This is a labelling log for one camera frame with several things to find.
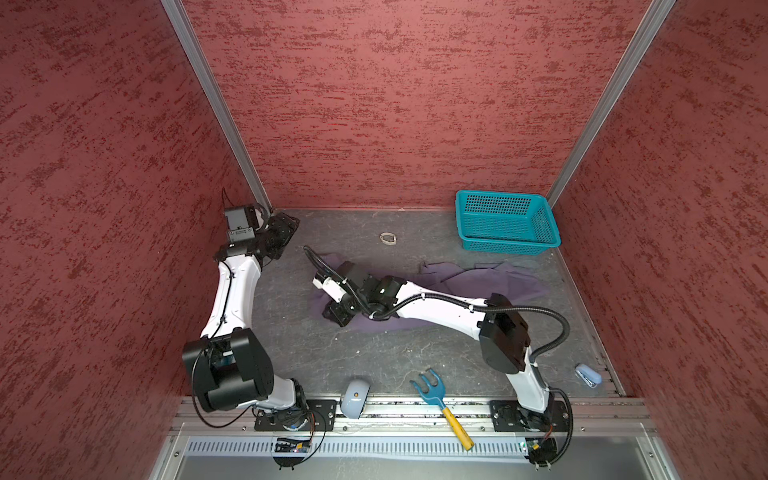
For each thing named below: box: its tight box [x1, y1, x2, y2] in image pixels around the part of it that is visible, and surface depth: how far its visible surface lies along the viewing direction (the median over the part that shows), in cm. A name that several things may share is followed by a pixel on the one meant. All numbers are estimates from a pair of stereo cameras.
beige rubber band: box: [379, 232, 397, 246], surface depth 112 cm
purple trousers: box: [401, 262, 549, 303], surface depth 100 cm
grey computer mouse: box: [340, 379, 371, 419], surface depth 71 cm
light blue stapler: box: [575, 364, 602, 389], surface depth 82 cm
